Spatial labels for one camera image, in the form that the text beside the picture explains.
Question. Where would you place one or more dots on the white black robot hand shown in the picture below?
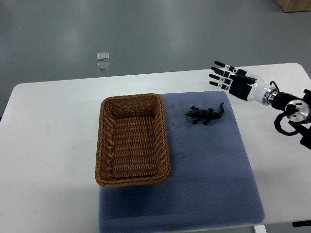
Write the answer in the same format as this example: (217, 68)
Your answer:
(240, 83)

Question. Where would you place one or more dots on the dark toy crocodile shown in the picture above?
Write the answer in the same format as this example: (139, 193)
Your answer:
(202, 114)

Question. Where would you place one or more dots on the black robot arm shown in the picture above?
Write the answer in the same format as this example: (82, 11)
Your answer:
(296, 110)

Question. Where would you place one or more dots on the brown wicker basket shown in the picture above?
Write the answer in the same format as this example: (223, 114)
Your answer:
(132, 145)

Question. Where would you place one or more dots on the wooden box corner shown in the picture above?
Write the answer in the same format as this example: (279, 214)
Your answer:
(292, 6)

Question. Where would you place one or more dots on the blue textured mat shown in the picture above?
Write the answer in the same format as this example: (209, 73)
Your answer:
(211, 182)

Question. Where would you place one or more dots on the upper clear floor plate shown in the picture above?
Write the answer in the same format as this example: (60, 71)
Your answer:
(103, 56)

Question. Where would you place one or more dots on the white table leg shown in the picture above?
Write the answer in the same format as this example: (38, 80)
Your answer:
(260, 229)

